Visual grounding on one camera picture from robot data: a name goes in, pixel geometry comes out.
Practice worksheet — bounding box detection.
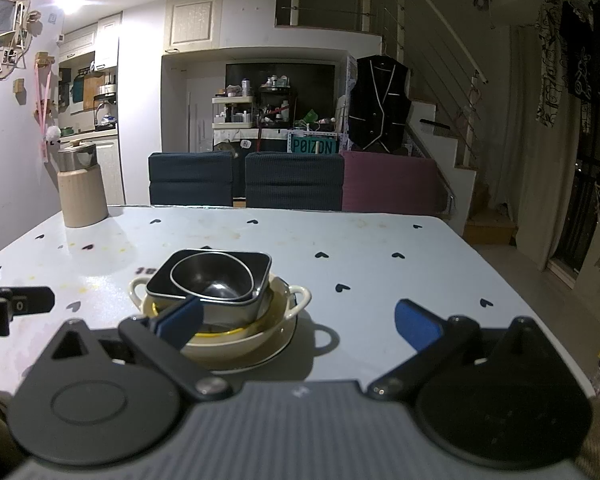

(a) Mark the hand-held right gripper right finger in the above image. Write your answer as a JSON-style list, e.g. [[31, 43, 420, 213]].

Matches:
[[367, 298, 561, 403]]

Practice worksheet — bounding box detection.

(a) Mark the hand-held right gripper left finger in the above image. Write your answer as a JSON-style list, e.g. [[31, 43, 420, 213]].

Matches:
[[50, 296, 233, 403]]

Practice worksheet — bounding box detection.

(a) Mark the square steel dish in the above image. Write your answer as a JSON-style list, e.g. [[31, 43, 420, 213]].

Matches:
[[146, 249, 272, 307], [195, 290, 275, 326]]

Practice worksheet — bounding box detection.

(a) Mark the yellow rimmed bowl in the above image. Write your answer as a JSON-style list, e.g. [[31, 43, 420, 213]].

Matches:
[[147, 280, 288, 338]]

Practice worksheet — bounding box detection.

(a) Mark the round steel bowl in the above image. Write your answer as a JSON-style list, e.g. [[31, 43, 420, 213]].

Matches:
[[170, 252, 256, 301]]

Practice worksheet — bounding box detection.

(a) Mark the cream bowl with handles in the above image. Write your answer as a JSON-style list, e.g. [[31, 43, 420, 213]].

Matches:
[[129, 275, 312, 361]]

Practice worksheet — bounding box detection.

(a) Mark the beige jug with steel lid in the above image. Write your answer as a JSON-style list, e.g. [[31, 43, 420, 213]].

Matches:
[[56, 141, 110, 228]]

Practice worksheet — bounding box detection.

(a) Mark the wooden stair step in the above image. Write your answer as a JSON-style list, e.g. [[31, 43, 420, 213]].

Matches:
[[462, 210, 518, 246]]

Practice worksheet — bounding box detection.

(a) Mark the dark blue chair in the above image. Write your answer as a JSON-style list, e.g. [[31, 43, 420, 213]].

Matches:
[[148, 151, 235, 207], [244, 151, 345, 211]]

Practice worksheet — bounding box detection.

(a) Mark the purple chair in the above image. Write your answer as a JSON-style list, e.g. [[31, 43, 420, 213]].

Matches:
[[341, 150, 451, 215]]

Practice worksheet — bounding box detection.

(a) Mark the pink ribbon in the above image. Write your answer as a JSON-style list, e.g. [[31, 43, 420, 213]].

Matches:
[[32, 65, 53, 161]]

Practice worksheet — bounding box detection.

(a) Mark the beige curtain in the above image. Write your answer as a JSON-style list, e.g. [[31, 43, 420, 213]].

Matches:
[[485, 25, 581, 271]]

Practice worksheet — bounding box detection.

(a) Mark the wooden cutting board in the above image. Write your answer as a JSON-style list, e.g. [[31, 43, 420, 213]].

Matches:
[[82, 75, 104, 111]]

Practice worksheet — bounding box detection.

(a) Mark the teal licence plate sign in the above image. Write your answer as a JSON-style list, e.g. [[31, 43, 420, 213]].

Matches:
[[291, 137, 338, 156]]

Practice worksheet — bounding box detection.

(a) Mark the black vest with white trim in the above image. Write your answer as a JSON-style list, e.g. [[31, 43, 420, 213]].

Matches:
[[347, 55, 412, 152]]

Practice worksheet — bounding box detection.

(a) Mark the white storage shelf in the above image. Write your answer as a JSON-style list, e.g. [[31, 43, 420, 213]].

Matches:
[[211, 95, 256, 129]]

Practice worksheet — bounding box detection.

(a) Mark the black storage rack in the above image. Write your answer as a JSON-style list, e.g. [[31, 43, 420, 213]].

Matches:
[[257, 85, 296, 128]]

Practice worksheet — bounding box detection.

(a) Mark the white printed hanging garment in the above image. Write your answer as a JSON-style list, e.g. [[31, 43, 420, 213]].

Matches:
[[535, 2, 568, 128]]

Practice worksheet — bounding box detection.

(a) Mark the white cabinet door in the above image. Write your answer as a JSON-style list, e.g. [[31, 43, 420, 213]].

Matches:
[[165, 0, 226, 51]]

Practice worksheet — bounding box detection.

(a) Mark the staircase railing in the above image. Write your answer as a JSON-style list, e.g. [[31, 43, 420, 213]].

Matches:
[[275, 0, 488, 161]]

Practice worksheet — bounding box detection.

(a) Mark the black hanging garment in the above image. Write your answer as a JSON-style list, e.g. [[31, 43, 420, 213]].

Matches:
[[560, 0, 600, 106]]

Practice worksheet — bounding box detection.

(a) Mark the wall photo display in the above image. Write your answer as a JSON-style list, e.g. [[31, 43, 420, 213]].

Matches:
[[0, 0, 43, 96]]

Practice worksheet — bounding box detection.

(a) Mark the white wall cabinet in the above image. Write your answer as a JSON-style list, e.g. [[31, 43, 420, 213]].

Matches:
[[60, 12, 121, 68]]

